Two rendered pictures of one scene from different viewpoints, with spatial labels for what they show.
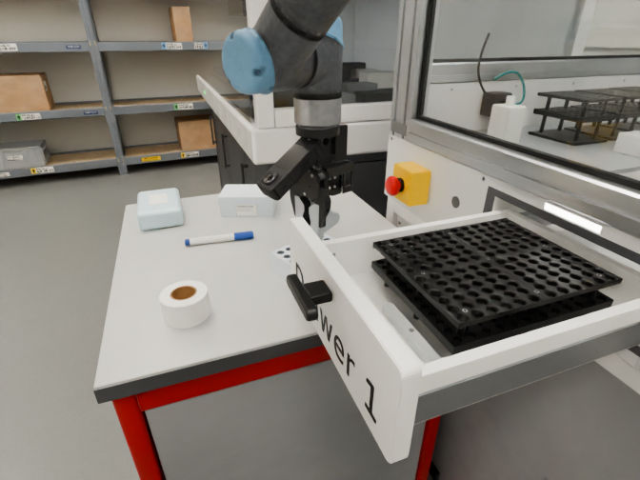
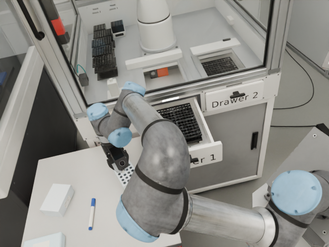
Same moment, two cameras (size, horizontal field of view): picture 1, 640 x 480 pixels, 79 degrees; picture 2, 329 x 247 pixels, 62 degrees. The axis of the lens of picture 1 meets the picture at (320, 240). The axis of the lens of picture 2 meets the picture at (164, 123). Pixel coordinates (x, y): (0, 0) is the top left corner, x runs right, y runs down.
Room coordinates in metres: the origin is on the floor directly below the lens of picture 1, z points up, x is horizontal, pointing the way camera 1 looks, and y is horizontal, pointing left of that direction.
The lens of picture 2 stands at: (0.18, 0.67, 1.77)
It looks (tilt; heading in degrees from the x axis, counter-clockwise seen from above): 44 degrees down; 288
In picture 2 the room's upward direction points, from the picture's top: 12 degrees counter-clockwise
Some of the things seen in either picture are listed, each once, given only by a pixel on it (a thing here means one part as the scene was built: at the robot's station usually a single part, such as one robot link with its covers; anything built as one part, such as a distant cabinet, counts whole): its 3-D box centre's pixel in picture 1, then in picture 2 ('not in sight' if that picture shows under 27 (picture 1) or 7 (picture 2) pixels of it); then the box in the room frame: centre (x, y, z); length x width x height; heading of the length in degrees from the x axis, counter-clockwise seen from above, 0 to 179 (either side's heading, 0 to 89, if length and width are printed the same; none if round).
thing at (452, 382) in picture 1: (488, 282); (176, 126); (0.41, -0.21, 0.86); 0.40 x 0.26 x 0.06; 110
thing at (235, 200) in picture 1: (249, 200); (58, 200); (0.89, 0.17, 0.79); 0.13 x 0.09 x 0.05; 91
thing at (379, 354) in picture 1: (335, 312); (187, 159); (0.34, -0.02, 0.87); 0.29 x 0.02 x 0.11; 20
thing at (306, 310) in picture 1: (311, 293); (188, 159); (0.33, 0.01, 0.91); 0.07 x 0.04 x 0.01; 20
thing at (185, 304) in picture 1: (185, 303); not in sight; (0.48, 0.20, 0.78); 0.07 x 0.07 x 0.04
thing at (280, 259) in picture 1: (310, 258); (127, 174); (0.62, 0.02, 0.78); 0.12 x 0.08 x 0.04; 131
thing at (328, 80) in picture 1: (315, 57); (101, 119); (0.64, 0.01, 1.11); 0.09 x 0.08 x 0.11; 141
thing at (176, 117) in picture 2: (482, 280); (177, 126); (0.41, -0.20, 0.87); 0.22 x 0.18 x 0.06; 110
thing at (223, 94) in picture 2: not in sight; (234, 96); (0.16, -0.42, 0.87); 0.29 x 0.02 x 0.11; 20
